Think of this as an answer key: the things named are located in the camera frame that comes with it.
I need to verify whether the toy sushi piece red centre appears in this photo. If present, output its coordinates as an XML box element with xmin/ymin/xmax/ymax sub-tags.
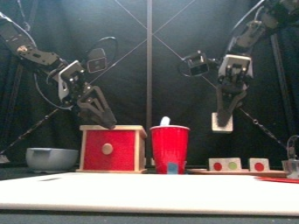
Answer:
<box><xmin>247</xmin><ymin>157</ymin><xmax>271</xmax><ymax>172</ymax></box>
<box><xmin>208</xmin><ymin>157</ymin><xmax>227</xmax><ymax>172</ymax></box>

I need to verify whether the blue plastic stick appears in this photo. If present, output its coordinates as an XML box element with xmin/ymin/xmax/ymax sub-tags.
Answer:
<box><xmin>159</xmin><ymin>115</ymin><xmax>172</xmax><ymax>127</ymax></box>

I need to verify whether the clear plastic cup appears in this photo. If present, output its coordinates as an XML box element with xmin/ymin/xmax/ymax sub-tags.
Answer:
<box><xmin>282</xmin><ymin>135</ymin><xmax>299</xmax><ymax>179</ymax></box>

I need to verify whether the flat wooden tray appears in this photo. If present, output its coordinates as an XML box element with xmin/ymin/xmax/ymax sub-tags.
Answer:
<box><xmin>186</xmin><ymin>168</ymin><xmax>290</xmax><ymax>179</ymax></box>

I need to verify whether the red toy knife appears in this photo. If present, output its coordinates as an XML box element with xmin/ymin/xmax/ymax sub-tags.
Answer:
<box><xmin>255</xmin><ymin>175</ymin><xmax>299</xmax><ymax>185</ymax></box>

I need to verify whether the red wooden box with knob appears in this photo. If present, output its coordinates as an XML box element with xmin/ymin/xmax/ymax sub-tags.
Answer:
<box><xmin>75</xmin><ymin>124</ymin><xmax>148</xmax><ymax>174</ymax></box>

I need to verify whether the red plastic cup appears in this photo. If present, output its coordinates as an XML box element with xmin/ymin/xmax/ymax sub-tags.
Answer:
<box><xmin>150</xmin><ymin>125</ymin><xmax>192</xmax><ymax>175</ymax></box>

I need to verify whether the dark frame post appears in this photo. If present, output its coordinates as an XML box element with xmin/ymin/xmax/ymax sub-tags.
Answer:
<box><xmin>271</xmin><ymin>33</ymin><xmax>292</xmax><ymax>144</ymax></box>

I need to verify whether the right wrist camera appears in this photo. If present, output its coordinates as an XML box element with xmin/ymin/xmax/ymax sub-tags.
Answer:
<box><xmin>182</xmin><ymin>51</ymin><xmax>211</xmax><ymax>78</ymax></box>

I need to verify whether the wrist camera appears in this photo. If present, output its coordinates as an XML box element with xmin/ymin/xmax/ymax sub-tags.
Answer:
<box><xmin>182</xmin><ymin>51</ymin><xmax>211</xmax><ymax>78</ymax></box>
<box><xmin>85</xmin><ymin>47</ymin><xmax>108</xmax><ymax>74</ymax></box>

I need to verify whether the grey bowl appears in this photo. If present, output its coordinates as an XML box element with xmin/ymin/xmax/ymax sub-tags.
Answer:
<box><xmin>24</xmin><ymin>147</ymin><xmax>80</xmax><ymax>173</ymax></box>

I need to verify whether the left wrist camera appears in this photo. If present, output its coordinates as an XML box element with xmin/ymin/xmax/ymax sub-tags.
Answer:
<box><xmin>85</xmin><ymin>47</ymin><xmax>108</xmax><ymax>74</ymax></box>

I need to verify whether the white cutting board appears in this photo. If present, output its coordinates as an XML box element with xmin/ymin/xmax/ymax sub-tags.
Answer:
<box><xmin>0</xmin><ymin>171</ymin><xmax>299</xmax><ymax>217</ymax></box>

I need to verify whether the vertical metal frame pole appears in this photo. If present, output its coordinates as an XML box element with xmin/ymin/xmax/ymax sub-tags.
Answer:
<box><xmin>144</xmin><ymin>0</ymin><xmax>155</xmax><ymax>169</ymax></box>

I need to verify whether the diagonal frame brace rod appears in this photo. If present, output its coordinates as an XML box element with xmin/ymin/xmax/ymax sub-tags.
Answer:
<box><xmin>0</xmin><ymin>108</ymin><xmax>61</xmax><ymax>165</ymax></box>
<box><xmin>238</xmin><ymin>108</ymin><xmax>290</xmax><ymax>151</ymax></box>

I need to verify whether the blue tape piece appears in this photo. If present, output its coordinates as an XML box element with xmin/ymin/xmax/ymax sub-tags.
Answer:
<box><xmin>166</xmin><ymin>162</ymin><xmax>180</xmax><ymax>175</ymax></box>

